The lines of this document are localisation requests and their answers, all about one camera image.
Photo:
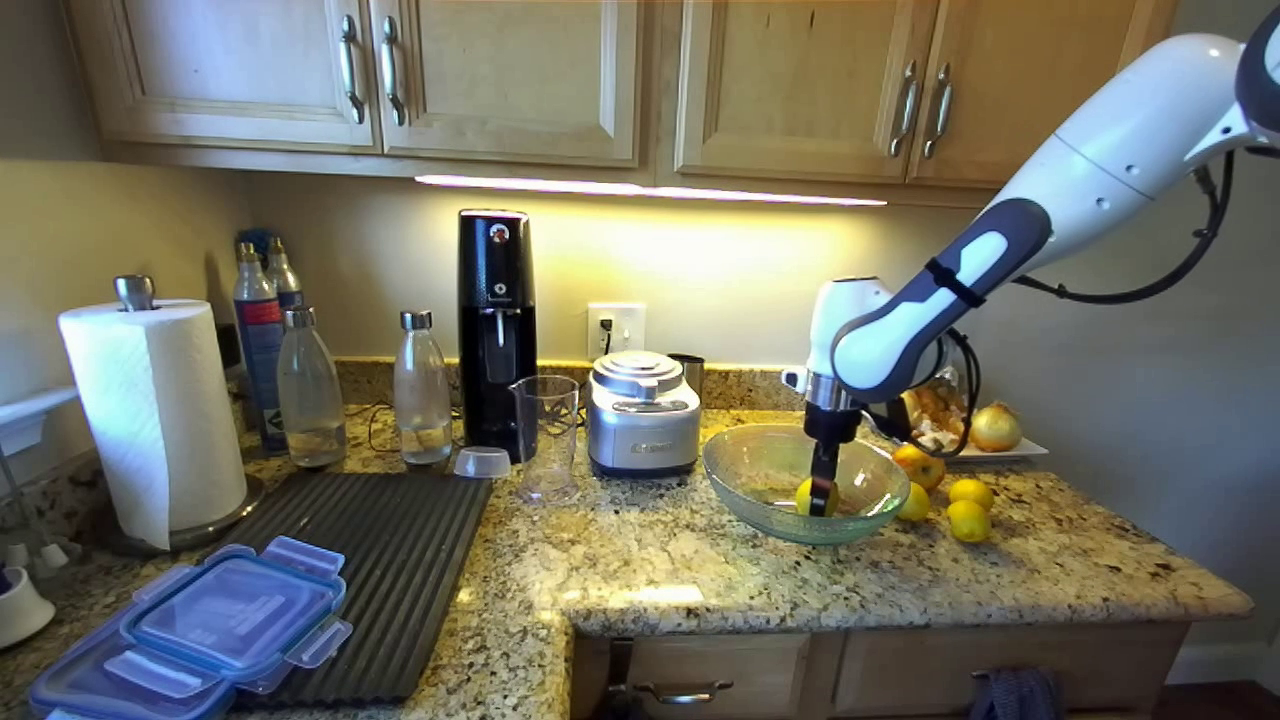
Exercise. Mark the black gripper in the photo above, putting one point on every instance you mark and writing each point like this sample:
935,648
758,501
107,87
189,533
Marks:
830,433

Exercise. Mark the red yellow apple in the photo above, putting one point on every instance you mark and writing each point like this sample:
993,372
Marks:
920,467

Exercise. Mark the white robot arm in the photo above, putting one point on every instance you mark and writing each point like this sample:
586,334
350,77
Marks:
1168,113

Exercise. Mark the clear glass bowl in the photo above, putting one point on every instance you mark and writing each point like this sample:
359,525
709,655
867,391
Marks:
761,475

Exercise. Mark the yellow onion right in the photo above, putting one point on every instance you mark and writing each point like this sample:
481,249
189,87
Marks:
993,429

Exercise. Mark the silver rice cooker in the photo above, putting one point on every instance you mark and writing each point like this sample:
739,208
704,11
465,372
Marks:
641,416

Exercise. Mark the wooden drawer front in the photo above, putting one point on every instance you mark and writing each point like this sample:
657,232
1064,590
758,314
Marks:
717,677

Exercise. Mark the clear measuring cup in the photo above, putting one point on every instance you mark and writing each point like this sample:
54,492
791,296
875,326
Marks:
547,436

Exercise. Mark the dark hanging towel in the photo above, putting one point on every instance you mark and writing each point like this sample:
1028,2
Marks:
1015,694

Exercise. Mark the wooden cabinet door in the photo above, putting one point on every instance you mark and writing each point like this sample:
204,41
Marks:
797,90
1000,74
512,80
229,74

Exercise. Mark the black soda maker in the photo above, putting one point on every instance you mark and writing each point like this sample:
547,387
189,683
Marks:
497,323

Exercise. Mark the clear glass bottle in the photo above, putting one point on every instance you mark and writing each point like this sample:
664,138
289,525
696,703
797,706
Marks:
421,397

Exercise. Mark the right wooden cabinet door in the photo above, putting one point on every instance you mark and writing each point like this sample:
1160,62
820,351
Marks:
1000,74

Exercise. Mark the black drying mat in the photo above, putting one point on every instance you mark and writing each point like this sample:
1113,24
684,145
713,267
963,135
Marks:
404,542

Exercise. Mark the under cabinet light strip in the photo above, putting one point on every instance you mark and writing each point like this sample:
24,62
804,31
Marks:
619,188

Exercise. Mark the clear plastic bottle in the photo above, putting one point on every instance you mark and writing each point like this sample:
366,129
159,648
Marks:
309,393

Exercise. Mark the red label soda bottle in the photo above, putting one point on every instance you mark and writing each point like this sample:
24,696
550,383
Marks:
263,328

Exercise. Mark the blue lid container top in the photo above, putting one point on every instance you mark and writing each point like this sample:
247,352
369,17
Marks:
237,618

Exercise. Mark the blue lid container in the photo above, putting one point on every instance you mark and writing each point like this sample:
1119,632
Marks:
237,618
107,677

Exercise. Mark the white paper towel roll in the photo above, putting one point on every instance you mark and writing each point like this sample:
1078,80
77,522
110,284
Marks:
159,411

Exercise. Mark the left wooden cabinet door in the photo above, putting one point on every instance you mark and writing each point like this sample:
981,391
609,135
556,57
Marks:
229,74

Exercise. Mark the blue lid container bottom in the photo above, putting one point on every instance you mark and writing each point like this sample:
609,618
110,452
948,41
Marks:
107,677

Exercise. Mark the white dish left edge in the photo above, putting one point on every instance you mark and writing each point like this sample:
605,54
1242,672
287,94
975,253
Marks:
20,611

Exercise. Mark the white wall outlet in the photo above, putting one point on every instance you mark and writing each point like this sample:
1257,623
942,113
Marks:
614,326

